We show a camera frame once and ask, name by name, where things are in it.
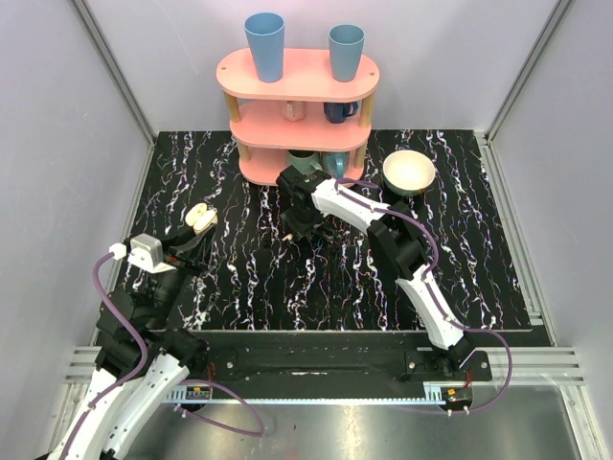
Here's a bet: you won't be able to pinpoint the cream earbud charging case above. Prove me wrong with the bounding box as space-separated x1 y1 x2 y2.
185 202 218 235

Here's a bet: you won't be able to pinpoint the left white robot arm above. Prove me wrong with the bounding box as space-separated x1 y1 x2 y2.
45 222 216 459

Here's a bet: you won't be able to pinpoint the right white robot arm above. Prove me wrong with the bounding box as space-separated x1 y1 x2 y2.
276 166 475 380

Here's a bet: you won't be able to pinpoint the green speckled ceramic mug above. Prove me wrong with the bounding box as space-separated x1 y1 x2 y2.
286 149 323 174

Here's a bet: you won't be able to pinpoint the light blue butterfly mug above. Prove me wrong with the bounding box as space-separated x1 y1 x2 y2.
320 151 350 178

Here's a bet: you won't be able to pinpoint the pink three-tier wooden shelf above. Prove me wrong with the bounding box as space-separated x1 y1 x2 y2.
216 48 379 186

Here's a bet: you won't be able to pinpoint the pink ceramic mug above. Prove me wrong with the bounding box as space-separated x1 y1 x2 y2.
281 101 307 122

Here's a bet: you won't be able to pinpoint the dark blue ceramic mug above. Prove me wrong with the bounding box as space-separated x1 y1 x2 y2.
324 102 359 124

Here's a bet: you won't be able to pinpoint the cream bowl with dark rim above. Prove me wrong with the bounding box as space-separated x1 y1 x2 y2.
382 149 436 196

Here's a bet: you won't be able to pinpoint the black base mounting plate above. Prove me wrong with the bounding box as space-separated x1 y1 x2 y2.
188 330 511 401

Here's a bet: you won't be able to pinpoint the small blue plastic cup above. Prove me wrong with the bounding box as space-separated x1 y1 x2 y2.
329 24 365 82

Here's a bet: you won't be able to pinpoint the large blue plastic cup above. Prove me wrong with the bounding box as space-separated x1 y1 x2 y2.
244 12 284 83

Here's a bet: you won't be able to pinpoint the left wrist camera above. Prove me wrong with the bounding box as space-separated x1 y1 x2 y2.
127 233 166 274

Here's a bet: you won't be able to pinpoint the aluminium frame rail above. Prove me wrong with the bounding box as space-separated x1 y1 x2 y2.
66 343 607 459

